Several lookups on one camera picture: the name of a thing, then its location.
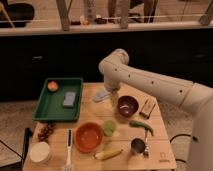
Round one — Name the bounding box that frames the grey-blue towel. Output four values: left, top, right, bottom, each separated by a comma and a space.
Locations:
93, 89, 110, 103

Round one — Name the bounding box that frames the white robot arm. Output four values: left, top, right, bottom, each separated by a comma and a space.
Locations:
99, 49, 213, 171

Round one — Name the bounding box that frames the dark maroon bowl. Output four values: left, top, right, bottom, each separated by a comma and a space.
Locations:
117, 96, 139, 117

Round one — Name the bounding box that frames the red-orange bowl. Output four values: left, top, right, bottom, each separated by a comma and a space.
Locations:
74, 122, 103, 153

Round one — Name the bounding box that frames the green cup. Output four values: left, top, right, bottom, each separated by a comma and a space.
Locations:
102, 120, 116, 137

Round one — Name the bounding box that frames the wooden block with slot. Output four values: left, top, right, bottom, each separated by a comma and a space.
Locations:
139, 99, 156, 119

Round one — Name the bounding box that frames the green chili pepper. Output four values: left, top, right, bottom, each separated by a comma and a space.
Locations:
129, 120, 154, 136

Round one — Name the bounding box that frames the grey sponge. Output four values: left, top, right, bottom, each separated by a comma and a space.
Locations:
63, 92, 76, 107

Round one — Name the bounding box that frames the green plastic tray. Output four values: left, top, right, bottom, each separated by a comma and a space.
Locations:
33, 78, 83, 122

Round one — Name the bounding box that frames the small metal cup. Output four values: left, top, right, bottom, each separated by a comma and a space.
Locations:
131, 138, 145, 154

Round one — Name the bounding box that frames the yellow corn cob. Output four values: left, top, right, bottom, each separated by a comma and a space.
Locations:
94, 149, 122, 160

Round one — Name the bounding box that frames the orange fruit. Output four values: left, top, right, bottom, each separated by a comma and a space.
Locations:
47, 81, 59, 92

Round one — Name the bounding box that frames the metal fork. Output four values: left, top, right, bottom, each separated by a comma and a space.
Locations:
144, 130, 149, 157

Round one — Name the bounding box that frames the dark grape bunch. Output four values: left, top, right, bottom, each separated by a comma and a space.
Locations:
37, 123, 55, 142

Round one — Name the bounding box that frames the white round container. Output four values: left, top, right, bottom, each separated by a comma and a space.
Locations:
30, 142, 51, 163

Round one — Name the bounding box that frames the black cable on floor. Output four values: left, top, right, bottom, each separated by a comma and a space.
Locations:
170, 133, 195, 164

